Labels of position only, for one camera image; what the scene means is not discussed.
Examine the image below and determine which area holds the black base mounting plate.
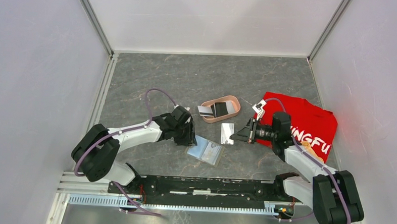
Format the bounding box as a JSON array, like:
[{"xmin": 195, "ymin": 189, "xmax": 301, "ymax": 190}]
[{"xmin": 123, "ymin": 175, "xmax": 300, "ymax": 209}]

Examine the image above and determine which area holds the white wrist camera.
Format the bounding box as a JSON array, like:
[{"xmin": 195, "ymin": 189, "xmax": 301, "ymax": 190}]
[
  {"xmin": 173, "ymin": 105, "xmax": 191, "ymax": 117},
  {"xmin": 252, "ymin": 100, "xmax": 267, "ymax": 121}
]

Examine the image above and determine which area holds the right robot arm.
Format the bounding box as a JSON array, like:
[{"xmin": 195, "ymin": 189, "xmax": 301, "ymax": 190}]
[{"xmin": 229, "ymin": 111, "xmax": 365, "ymax": 224}]

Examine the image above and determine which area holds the red printed t-shirt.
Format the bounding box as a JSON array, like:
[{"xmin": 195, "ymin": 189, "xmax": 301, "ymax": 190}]
[{"xmin": 260, "ymin": 91, "xmax": 337, "ymax": 163}]

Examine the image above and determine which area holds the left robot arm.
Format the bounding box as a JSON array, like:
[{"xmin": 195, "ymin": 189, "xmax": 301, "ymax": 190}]
[{"xmin": 71, "ymin": 105, "xmax": 197, "ymax": 194}]

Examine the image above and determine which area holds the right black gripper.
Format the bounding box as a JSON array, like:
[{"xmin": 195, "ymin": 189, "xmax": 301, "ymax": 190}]
[{"xmin": 229, "ymin": 117, "xmax": 278, "ymax": 145}]

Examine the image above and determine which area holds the pink oval tray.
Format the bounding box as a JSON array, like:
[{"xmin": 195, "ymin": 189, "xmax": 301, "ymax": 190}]
[{"xmin": 197, "ymin": 95, "xmax": 241, "ymax": 124}]

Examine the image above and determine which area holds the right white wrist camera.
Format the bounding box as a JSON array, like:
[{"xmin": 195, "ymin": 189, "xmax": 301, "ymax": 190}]
[{"xmin": 252, "ymin": 100, "xmax": 267, "ymax": 121}]

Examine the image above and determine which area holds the grey card holder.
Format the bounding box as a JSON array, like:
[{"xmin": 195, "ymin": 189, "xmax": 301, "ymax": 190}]
[{"xmin": 185, "ymin": 136, "xmax": 225, "ymax": 166}]

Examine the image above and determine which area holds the aluminium frame rail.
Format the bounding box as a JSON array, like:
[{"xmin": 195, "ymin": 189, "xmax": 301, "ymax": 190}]
[{"xmin": 58, "ymin": 172, "xmax": 302, "ymax": 216}]

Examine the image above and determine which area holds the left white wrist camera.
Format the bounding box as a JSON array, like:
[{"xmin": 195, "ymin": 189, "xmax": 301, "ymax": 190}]
[{"xmin": 173, "ymin": 105, "xmax": 191, "ymax": 117}]

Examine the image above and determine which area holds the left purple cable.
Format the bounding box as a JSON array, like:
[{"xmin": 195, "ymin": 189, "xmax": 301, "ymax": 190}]
[{"xmin": 72, "ymin": 84, "xmax": 178, "ymax": 218}]

